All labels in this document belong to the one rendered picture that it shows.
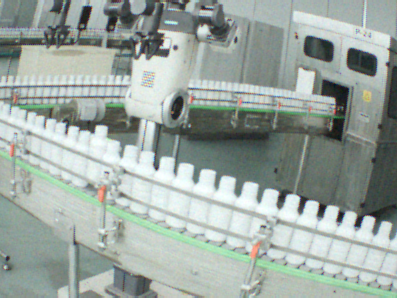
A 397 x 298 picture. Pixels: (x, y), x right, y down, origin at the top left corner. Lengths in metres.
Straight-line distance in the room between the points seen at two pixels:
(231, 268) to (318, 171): 3.97
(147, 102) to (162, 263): 0.86
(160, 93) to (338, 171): 3.25
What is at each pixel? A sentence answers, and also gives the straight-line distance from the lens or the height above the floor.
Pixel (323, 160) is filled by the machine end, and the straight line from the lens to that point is 5.26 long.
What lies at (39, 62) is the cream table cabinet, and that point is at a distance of 5.44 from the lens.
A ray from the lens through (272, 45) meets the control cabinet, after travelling 8.46.
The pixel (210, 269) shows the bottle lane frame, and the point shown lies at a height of 0.93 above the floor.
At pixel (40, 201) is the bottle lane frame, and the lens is 1.77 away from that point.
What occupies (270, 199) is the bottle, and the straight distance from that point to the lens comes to 1.34.
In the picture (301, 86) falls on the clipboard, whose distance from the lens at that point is 5.42.
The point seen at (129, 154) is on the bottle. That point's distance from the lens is 1.52.
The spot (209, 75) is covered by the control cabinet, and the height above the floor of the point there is 0.89.
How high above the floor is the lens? 1.51
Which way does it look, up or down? 12 degrees down
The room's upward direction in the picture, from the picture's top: 10 degrees clockwise
